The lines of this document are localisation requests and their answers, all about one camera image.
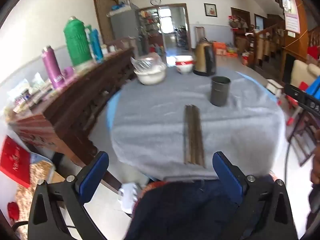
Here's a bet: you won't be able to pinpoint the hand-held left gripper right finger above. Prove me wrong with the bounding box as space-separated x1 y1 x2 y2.
212 151 298 240

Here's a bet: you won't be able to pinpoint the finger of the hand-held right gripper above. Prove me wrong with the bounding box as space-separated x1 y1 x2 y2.
284 83 307 106

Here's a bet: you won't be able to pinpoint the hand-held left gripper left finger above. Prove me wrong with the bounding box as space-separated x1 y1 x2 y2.
27 151 110 240

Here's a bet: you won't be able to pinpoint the bunch of dark chopsticks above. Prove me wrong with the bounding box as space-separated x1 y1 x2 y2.
184 104 206 168

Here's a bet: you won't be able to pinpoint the dark grey utensil holder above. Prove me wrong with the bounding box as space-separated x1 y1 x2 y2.
210 76 231 107

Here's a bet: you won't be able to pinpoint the small white stool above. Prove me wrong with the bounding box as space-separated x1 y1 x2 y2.
266 79 284 97

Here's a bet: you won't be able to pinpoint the red plastic chair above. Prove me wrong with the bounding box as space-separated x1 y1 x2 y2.
277 95 303 126

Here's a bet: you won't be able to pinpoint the cream sofa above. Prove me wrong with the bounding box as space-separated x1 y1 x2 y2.
290 59 320 88

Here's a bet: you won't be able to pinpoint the dark wooden chair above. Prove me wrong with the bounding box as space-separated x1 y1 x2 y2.
287 110 320 167

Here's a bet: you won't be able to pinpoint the white shoe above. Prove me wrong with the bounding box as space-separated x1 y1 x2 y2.
117 182 139 214

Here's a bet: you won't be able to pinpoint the yellow patterned carton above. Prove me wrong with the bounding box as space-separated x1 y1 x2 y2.
15 160 56 220

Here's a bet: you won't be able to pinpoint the red white carton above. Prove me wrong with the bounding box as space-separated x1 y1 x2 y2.
241 52 254 67

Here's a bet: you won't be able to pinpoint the person's dark trousers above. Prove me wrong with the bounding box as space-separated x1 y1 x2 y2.
124 174 275 240

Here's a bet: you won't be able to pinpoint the wooden stair railing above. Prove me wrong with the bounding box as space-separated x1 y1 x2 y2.
255 21 320 63

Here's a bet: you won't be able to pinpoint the dark carved wooden sideboard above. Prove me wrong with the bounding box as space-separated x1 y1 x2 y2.
5 47 137 193

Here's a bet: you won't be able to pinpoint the orange wooden pillar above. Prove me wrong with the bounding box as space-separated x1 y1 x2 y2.
275 0 309 48

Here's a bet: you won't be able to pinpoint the red gift box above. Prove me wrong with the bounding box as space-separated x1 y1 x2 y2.
0 135 32 188

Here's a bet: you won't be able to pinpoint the grey table cloth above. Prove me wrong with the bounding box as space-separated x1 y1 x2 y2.
110 66 288 180

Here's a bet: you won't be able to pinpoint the cluttered wooden shelf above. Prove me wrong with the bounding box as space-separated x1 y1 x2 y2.
229 15 250 53

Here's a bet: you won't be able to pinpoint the orange boxes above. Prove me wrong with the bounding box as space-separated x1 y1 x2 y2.
212 41 238 57

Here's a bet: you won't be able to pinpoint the gold and black electric kettle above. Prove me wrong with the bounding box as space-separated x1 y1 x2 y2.
193 38 217 77

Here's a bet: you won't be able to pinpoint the pile of small packets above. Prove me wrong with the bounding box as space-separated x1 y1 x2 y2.
6 72 53 113

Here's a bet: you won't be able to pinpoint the pink cup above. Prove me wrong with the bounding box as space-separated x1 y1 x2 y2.
62 66 75 78

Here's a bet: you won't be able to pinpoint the light wooden chair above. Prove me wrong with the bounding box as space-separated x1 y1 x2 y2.
194 26 206 43

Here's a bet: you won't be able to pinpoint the red banded white bowl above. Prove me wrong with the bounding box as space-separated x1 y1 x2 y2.
174 60 195 75

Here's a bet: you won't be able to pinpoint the white ceramic basin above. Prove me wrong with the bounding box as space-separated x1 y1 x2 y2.
134 64 167 85

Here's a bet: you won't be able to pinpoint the purple flask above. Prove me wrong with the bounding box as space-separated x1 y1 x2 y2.
41 45 65 89

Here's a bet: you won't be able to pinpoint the blue thermos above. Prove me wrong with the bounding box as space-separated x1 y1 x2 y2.
89 28 104 63

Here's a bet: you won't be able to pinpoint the green thermos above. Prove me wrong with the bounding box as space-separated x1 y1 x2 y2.
63 16 92 67

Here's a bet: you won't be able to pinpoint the grey refrigerator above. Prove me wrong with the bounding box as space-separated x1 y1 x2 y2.
110 5 142 55

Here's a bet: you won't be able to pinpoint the shelf of bottles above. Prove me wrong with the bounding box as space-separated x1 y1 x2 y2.
139 9 160 38

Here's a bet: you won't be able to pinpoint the brown wooden door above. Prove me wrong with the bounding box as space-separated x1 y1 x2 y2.
92 0 119 44

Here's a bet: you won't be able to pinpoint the black cable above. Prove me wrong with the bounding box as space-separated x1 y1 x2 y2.
284 140 292 180

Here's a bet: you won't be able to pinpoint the wall calendar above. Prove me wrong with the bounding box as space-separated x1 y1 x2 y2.
281 0 300 33

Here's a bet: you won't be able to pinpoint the framed wall picture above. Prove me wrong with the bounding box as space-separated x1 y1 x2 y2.
204 3 217 17

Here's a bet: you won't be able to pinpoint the wooden doorway frame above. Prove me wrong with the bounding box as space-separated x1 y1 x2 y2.
157 4 192 50

